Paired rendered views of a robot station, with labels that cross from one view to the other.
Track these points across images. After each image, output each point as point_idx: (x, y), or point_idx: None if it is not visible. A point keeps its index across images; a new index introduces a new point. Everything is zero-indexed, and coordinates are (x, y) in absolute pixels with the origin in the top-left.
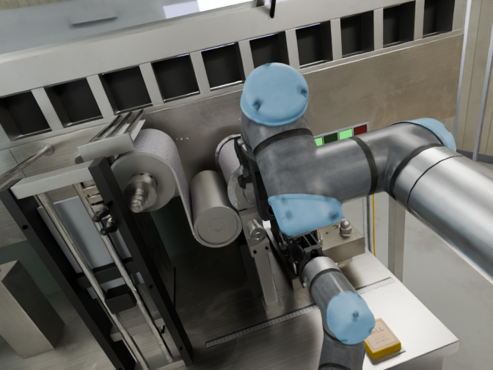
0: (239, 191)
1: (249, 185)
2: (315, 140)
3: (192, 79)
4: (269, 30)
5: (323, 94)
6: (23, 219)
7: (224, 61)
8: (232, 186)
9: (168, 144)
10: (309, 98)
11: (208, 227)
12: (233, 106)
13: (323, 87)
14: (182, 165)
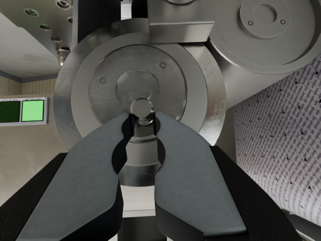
0: (194, 103)
1: (207, 181)
2: (32, 118)
3: None
4: None
5: (9, 181)
6: None
7: (138, 236)
8: (211, 123)
9: (271, 194)
10: None
11: (290, 19)
12: (140, 191)
13: (8, 191)
14: (223, 126)
